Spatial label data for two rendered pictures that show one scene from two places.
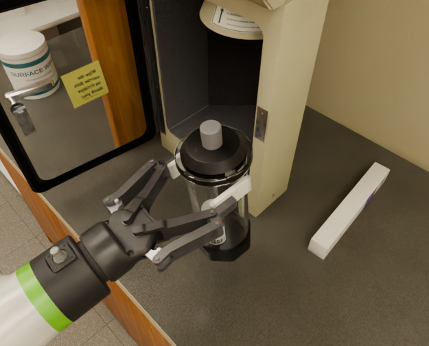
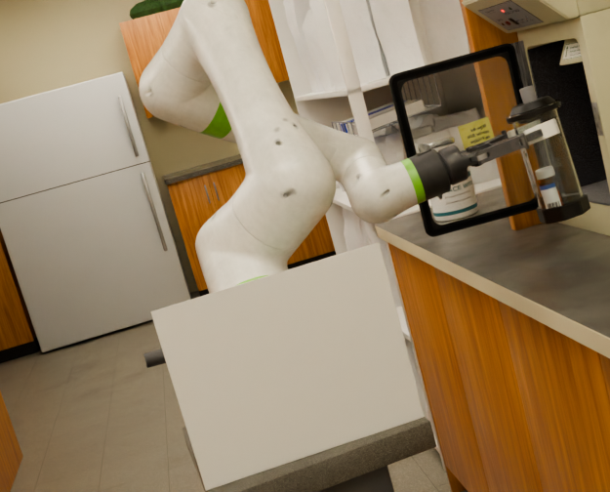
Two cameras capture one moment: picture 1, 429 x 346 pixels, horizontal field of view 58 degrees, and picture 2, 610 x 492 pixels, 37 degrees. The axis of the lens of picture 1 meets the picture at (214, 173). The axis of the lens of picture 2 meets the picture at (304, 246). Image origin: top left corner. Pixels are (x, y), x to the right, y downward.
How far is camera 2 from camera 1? 1.53 m
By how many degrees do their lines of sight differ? 49
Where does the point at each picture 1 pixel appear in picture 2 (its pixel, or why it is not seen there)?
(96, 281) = (439, 161)
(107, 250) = (450, 150)
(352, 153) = not seen: outside the picture
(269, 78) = (589, 73)
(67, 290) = (423, 161)
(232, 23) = (573, 53)
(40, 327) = (405, 177)
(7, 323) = (389, 170)
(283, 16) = (581, 23)
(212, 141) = (526, 95)
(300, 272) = not seen: outside the picture
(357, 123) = not seen: outside the picture
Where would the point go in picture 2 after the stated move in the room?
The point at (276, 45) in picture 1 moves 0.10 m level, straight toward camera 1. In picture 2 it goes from (585, 45) to (560, 54)
